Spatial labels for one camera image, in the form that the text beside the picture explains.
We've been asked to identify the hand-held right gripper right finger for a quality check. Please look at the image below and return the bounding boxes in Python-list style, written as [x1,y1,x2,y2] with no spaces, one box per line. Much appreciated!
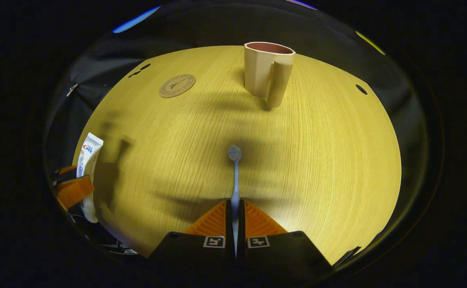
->
[237,199,333,277]

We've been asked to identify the white toothbrush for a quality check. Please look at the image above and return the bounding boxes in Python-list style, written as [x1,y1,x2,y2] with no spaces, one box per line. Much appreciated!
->
[228,144,243,258]

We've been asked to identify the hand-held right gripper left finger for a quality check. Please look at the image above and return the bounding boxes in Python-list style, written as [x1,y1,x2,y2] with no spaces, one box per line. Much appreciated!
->
[148,199,236,277]

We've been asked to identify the white toothpaste tube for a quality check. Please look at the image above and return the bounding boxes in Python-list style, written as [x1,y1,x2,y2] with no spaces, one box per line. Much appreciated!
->
[76,132,104,224]

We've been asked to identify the beige cup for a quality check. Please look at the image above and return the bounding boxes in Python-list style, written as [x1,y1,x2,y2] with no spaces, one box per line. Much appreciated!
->
[243,42,296,108]

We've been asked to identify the round brown coaster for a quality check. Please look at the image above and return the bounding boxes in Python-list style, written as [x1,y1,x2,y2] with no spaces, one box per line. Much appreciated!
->
[160,74,196,98]

